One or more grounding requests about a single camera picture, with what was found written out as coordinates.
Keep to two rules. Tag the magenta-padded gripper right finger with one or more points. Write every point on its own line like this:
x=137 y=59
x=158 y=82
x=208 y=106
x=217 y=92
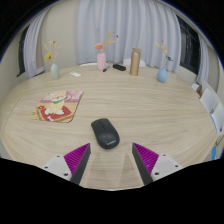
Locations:
x=147 y=159

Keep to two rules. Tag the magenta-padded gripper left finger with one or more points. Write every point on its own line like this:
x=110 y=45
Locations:
x=76 y=159

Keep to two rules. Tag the black computer mouse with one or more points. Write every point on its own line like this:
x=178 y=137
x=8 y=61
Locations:
x=105 y=134

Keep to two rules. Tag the cartoon print mouse pad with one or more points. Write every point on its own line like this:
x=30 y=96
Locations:
x=58 y=106

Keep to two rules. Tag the white chair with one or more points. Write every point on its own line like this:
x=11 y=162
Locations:
x=127 y=62
x=209 y=99
x=218 y=117
x=88 y=64

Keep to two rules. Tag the white remote control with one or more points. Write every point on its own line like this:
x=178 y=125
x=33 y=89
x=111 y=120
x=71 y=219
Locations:
x=75 y=74

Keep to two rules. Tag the blue vase with dried flowers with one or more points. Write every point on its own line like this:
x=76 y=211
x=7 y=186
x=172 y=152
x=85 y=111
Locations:
x=162 y=75

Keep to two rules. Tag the green vase with yellow flowers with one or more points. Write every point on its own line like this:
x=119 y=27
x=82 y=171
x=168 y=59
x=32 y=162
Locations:
x=55 y=71

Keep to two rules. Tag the dark blue pen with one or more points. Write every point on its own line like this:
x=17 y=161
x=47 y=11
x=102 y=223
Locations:
x=106 y=68

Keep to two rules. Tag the black rectangular case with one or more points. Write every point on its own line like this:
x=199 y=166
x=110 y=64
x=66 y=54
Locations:
x=119 y=67

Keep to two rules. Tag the bronze metal drink bottle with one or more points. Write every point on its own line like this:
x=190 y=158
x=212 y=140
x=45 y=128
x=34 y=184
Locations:
x=135 y=61

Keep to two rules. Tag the pink vase with flowers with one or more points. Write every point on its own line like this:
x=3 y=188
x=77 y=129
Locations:
x=101 y=61

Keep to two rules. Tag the narrow white curtain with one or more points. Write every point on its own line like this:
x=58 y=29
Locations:
x=202 y=63
x=33 y=50

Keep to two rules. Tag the dark window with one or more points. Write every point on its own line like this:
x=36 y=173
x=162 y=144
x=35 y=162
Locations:
x=189 y=46
x=22 y=53

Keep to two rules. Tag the wide white curtain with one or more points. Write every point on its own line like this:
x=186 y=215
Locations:
x=130 y=26

